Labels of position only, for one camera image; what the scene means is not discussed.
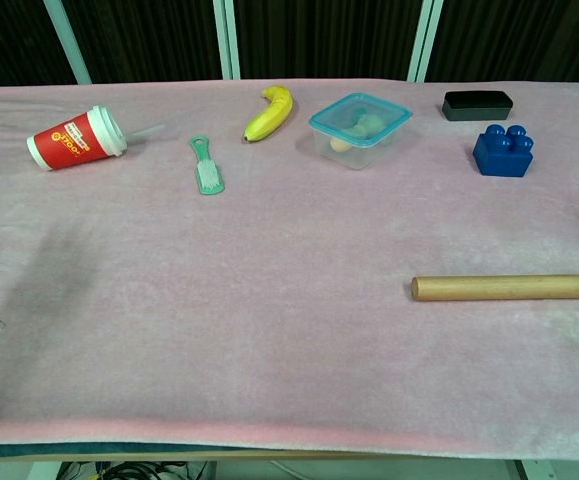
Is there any red paper cup white lid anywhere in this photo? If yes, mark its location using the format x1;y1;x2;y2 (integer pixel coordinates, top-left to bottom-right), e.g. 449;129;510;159
26;104;129;172

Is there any clear drinking straw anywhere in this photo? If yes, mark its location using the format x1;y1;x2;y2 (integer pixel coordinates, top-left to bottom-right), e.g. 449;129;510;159
128;124;165;140

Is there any white table leg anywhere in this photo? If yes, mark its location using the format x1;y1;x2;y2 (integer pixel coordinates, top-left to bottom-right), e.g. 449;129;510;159
506;458;543;480
27;460;63;480

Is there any yellow banana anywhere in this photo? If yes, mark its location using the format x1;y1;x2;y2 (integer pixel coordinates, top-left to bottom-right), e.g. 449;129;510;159
241;85;294;144

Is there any pink table cloth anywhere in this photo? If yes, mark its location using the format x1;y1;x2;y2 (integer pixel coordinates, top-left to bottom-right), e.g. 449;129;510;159
0;78;579;461

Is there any clear container blue lid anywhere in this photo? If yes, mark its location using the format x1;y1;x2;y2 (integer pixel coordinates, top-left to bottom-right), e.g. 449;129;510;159
308;92;414;171

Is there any pale toy inside container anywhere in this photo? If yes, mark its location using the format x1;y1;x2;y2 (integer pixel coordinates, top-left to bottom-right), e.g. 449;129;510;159
329;110;386;154

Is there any black rectangular box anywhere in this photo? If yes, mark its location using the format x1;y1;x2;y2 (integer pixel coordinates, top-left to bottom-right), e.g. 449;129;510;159
441;90;515;123

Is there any blue building block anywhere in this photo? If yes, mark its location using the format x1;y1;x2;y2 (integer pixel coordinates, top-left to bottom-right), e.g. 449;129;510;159
472;123;535;178

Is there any wooden rolling pin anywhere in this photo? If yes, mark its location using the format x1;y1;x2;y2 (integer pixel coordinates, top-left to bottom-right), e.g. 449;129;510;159
410;273;579;303

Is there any white partition post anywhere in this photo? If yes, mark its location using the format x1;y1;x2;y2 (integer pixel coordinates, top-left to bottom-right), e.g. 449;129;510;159
42;0;93;86
406;0;445;84
212;0;242;81

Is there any green handled brush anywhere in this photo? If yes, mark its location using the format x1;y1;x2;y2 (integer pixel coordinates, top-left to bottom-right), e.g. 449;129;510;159
189;135;227;196

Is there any black floor cable bundle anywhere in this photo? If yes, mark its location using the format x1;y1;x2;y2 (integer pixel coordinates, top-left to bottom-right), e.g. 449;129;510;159
58;459;210;480

